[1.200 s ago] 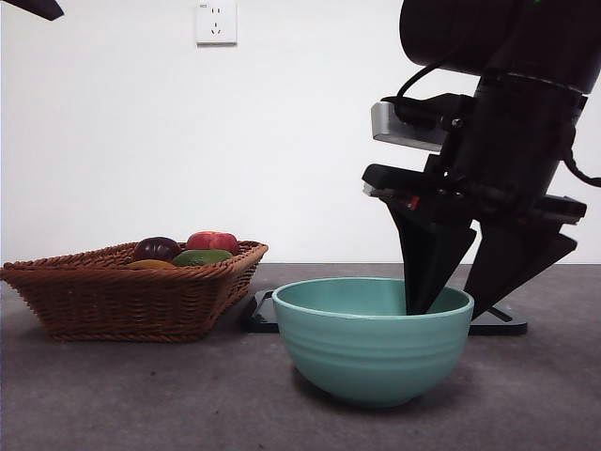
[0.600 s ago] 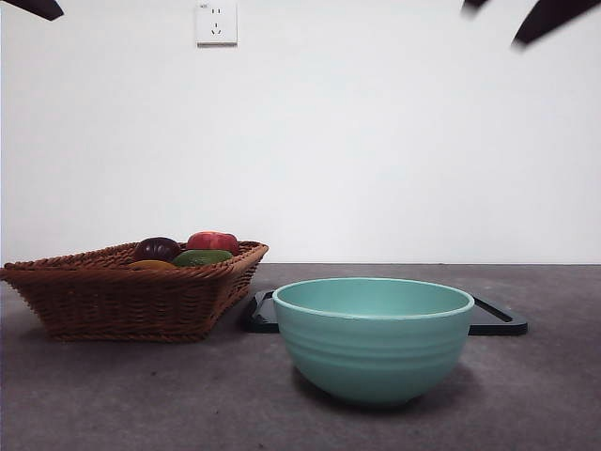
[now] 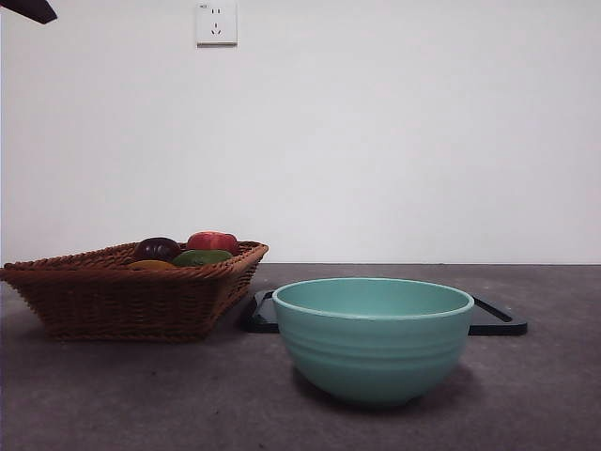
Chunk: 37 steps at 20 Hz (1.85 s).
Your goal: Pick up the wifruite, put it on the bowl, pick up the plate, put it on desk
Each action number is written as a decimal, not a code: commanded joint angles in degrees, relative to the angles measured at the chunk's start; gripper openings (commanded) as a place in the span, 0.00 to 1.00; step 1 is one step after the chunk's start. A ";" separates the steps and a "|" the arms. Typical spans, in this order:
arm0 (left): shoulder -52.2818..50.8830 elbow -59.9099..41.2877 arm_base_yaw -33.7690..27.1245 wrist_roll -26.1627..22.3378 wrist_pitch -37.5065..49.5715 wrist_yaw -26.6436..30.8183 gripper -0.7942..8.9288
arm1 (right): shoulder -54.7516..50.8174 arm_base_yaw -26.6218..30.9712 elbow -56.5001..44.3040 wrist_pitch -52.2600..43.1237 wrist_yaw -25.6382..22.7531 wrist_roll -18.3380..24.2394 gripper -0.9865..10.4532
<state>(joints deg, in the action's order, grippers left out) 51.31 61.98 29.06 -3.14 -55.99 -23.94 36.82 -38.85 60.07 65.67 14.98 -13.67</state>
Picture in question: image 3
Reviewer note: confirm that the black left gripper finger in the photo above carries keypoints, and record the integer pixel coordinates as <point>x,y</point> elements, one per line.
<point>28,8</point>

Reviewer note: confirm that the brown-yellow kiwi fruit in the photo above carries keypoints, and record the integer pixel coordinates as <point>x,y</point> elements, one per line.
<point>152,265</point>

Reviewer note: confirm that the teal ceramic bowl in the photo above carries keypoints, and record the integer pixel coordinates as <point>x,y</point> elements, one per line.
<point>371,357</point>

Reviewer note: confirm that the dark purple plum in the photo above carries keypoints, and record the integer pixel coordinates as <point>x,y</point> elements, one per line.
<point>156,249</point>

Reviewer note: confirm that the green avocado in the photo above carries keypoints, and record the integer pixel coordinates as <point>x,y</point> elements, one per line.
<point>202,258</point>

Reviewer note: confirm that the brown wicker basket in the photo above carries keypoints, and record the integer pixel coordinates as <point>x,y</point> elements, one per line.
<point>117,300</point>

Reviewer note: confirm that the dark rectangular tray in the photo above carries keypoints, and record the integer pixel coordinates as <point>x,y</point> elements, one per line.
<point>498,326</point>

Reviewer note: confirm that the white wall socket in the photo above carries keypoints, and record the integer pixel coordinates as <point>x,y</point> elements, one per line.
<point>217,23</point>

